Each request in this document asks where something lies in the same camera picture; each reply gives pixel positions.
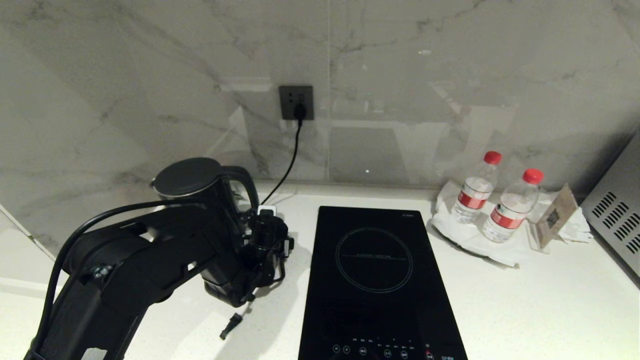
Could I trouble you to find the small black connector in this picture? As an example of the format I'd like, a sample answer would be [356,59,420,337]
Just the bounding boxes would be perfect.
[219,312,243,341]

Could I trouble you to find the black power cord with plug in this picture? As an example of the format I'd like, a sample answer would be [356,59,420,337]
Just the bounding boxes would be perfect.
[259,103,308,206]

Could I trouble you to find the black induction cooktop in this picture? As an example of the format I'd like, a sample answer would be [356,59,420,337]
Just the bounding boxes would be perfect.
[298,205,469,360]

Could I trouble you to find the brown QR code card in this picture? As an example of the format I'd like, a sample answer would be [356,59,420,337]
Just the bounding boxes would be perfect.
[529,183,580,251]

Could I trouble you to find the silver vented appliance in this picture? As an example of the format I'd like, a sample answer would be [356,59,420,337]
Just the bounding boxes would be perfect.
[580,131,640,279]

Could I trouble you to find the red-capped water bottle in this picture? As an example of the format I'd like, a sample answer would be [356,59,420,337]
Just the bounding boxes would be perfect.
[481,168,545,244]
[451,151,503,225]

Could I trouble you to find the black kettle lid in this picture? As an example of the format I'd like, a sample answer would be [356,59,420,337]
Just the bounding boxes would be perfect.
[152,157,224,199]

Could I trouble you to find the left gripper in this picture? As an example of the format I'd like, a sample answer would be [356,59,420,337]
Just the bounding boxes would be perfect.
[244,214,295,267]

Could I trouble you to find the dark grey wall socket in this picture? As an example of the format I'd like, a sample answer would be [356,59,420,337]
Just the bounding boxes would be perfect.
[278,85,315,121]

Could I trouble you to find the white cloth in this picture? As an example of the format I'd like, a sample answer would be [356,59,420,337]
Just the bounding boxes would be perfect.
[431,180,596,269]

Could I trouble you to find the black electric kettle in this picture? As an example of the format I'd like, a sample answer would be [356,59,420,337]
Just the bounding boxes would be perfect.
[150,157,262,308]

